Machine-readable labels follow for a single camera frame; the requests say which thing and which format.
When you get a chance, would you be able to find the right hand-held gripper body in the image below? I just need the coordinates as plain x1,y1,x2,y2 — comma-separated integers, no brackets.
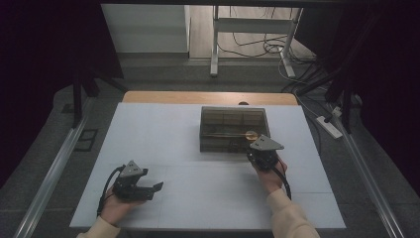
246,133,285,173

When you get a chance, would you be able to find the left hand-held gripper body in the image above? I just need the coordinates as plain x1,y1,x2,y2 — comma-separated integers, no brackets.
113,160,157,202

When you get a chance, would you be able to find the smoky transparent storage box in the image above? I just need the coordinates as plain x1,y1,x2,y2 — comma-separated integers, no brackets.
199,105,271,155

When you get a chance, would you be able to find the person's left hand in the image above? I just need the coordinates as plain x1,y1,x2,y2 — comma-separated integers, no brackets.
99,187,142,228

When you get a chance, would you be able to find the person's right hand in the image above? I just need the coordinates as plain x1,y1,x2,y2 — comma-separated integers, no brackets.
252,157,288,195

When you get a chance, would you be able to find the black floor plate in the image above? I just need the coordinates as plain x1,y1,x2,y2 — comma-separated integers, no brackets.
74,128,99,153

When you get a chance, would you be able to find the white power strip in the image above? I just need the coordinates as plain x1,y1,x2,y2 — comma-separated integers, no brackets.
315,115,344,140

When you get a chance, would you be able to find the black metal stand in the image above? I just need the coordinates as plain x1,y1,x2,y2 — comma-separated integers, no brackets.
70,67,128,129
298,63,355,135

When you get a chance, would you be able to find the white cabinet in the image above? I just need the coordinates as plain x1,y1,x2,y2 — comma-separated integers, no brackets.
100,3,191,55

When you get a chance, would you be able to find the dark curtain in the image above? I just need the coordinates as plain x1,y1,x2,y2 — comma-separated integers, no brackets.
0,0,125,190
295,0,420,187

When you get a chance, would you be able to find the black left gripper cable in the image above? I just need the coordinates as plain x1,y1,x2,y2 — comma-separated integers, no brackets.
96,165,128,218

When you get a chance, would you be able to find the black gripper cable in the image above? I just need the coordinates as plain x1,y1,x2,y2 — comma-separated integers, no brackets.
271,158,293,201
96,165,128,218

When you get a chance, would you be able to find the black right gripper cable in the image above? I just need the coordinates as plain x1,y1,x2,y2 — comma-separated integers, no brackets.
271,158,293,201

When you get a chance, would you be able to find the aluminium floor rail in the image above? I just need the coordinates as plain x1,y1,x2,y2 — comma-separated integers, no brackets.
329,108,397,238
13,98,96,238

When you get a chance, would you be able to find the bundle of black floor cables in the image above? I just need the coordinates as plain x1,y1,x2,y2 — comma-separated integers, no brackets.
217,32,319,67

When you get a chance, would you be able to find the white metal desk frame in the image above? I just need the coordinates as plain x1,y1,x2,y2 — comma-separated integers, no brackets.
209,5,304,79

